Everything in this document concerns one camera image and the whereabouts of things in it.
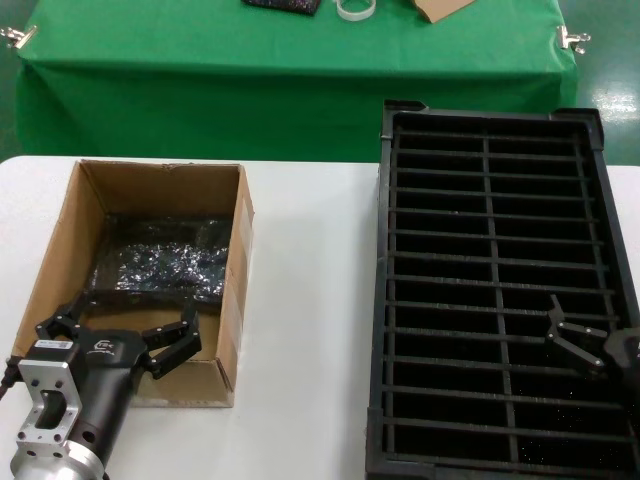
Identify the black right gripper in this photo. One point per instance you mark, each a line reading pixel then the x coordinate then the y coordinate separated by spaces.
pixel 627 355

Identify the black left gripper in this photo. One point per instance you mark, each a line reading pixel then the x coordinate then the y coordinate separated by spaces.
pixel 110 380

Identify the translucent antistatic bag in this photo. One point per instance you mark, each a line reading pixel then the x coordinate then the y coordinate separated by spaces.
pixel 160 260

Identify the brown cardboard box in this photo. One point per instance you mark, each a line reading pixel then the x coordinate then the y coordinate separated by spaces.
pixel 150 190

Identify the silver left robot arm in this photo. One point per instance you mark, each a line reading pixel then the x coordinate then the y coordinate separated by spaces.
pixel 55 465

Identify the black slotted container tray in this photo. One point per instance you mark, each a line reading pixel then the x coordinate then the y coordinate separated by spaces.
pixel 450 400

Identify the green tablecloth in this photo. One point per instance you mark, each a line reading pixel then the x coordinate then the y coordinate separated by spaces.
pixel 250 75

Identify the silver binder clip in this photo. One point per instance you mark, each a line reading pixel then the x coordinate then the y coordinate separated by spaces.
pixel 22 39
pixel 565 37

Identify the black glittery bag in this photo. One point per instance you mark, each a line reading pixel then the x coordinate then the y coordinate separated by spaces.
pixel 285 6

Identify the brown cardboard piece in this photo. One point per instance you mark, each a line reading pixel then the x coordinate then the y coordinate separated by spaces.
pixel 440 9

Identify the clear tape roll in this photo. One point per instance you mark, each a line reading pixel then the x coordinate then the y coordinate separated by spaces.
pixel 350 17

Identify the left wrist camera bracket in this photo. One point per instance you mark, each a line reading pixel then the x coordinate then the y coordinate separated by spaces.
pixel 50 380

